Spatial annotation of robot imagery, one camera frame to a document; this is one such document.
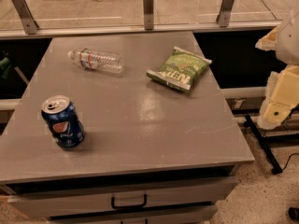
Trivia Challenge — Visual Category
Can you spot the middle metal railing bracket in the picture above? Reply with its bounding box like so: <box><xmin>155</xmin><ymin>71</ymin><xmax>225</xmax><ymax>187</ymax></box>
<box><xmin>143</xmin><ymin>0</ymin><xmax>154</xmax><ymax>30</ymax></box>

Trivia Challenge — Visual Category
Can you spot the clear plastic water bottle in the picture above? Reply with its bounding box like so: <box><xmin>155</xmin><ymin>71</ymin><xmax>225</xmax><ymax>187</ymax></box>
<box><xmin>67</xmin><ymin>49</ymin><xmax>123</xmax><ymax>75</ymax></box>

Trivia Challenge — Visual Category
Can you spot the left metal railing bracket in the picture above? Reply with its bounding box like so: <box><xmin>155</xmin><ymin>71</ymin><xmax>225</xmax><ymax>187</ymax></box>
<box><xmin>11</xmin><ymin>0</ymin><xmax>39</xmax><ymax>35</ymax></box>

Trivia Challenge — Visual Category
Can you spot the black upper drawer handle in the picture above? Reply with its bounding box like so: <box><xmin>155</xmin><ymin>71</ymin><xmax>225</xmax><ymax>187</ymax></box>
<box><xmin>110</xmin><ymin>194</ymin><xmax>148</xmax><ymax>210</ymax></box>

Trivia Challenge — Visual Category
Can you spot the metal railing bracket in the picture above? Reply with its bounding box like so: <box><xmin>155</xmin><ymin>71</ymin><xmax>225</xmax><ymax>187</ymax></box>
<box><xmin>216</xmin><ymin>0</ymin><xmax>235</xmax><ymax>27</ymax></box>
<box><xmin>11</xmin><ymin>0</ymin><xmax>39</xmax><ymax>35</ymax></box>
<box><xmin>143</xmin><ymin>0</ymin><xmax>154</xmax><ymax>30</ymax></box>

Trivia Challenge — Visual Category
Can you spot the black floor cable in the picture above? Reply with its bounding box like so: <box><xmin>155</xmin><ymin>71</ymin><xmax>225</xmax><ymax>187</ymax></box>
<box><xmin>281</xmin><ymin>152</ymin><xmax>299</xmax><ymax>171</ymax></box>

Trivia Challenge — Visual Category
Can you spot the green chip bag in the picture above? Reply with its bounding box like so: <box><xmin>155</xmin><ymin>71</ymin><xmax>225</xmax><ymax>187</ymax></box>
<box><xmin>146</xmin><ymin>47</ymin><xmax>211</xmax><ymax>93</ymax></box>

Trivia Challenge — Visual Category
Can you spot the black metal floor stand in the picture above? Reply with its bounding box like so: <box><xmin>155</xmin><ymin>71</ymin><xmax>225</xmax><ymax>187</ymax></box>
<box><xmin>244</xmin><ymin>115</ymin><xmax>283</xmax><ymax>175</ymax></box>

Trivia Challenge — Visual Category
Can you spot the blue Pepsi soda can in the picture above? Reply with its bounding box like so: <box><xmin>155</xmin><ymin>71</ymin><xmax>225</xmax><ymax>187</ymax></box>
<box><xmin>41</xmin><ymin>95</ymin><xmax>85</xmax><ymax>149</ymax></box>

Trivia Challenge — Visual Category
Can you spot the right metal railing bracket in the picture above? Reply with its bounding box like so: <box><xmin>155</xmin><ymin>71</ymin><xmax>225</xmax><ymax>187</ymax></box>
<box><xmin>216</xmin><ymin>0</ymin><xmax>235</xmax><ymax>27</ymax></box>

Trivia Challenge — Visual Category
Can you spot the grey drawer cabinet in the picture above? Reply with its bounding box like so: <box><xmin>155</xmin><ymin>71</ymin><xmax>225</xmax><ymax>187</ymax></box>
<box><xmin>0</xmin><ymin>32</ymin><xmax>253</xmax><ymax>224</ymax></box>

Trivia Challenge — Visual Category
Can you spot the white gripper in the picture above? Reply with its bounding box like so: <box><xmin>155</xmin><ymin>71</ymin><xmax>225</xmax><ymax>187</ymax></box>
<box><xmin>255</xmin><ymin>8</ymin><xmax>299</xmax><ymax>130</ymax></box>

